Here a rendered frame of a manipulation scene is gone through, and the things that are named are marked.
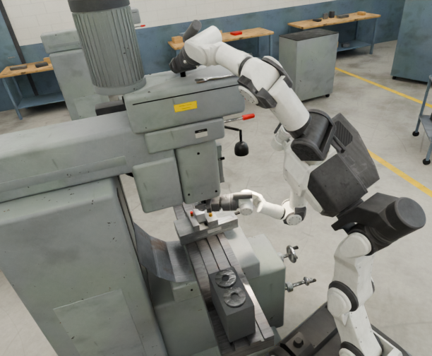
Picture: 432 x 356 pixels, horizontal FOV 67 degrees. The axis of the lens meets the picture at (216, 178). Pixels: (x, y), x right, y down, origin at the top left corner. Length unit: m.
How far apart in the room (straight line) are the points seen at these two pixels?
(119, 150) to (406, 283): 2.49
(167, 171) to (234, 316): 0.64
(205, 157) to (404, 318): 2.01
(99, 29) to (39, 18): 6.73
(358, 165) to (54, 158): 1.13
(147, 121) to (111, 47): 0.28
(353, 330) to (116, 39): 1.53
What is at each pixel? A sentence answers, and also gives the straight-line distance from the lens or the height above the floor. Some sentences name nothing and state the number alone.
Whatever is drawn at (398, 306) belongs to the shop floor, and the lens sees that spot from 2.96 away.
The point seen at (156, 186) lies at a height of 1.48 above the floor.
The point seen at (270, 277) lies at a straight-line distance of 2.03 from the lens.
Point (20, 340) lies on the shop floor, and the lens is 3.16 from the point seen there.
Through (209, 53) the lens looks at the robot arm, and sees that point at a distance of 1.11.
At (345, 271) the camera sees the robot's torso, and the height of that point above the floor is 1.16.
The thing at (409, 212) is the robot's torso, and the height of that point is 1.54.
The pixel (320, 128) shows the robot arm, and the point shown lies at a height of 1.76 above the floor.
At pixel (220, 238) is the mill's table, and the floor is 0.95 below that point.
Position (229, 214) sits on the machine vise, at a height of 1.02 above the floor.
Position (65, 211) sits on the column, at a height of 1.54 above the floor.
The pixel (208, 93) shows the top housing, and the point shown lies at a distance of 1.31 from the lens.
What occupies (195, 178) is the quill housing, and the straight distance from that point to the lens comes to 1.49.
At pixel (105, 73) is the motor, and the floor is 1.97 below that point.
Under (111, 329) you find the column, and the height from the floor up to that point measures 0.79.
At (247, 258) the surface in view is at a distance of 1.90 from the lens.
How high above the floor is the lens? 2.27
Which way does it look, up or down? 33 degrees down
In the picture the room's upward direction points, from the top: 6 degrees counter-clockwise
